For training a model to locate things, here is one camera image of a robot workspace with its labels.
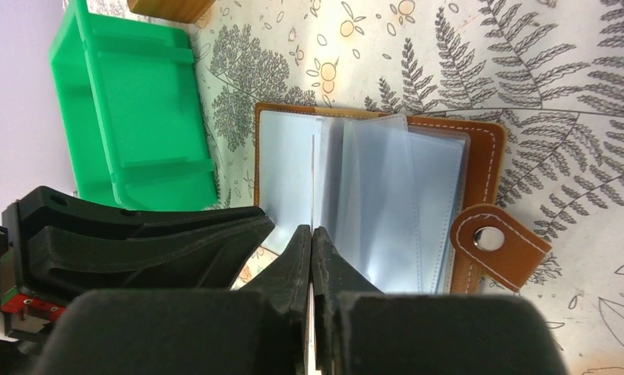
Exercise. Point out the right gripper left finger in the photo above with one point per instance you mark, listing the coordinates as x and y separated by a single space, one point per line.
257 329

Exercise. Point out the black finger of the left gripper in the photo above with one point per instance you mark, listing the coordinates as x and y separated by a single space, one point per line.
59 247

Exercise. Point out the green plastic card box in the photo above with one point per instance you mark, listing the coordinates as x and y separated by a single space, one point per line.
132 114

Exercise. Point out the brown leather card holder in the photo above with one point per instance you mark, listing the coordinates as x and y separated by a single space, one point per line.
409 201

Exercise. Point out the orange wooden compartment tray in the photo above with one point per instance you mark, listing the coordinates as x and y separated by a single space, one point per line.
180 11

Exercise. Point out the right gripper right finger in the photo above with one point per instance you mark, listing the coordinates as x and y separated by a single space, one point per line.
361 330

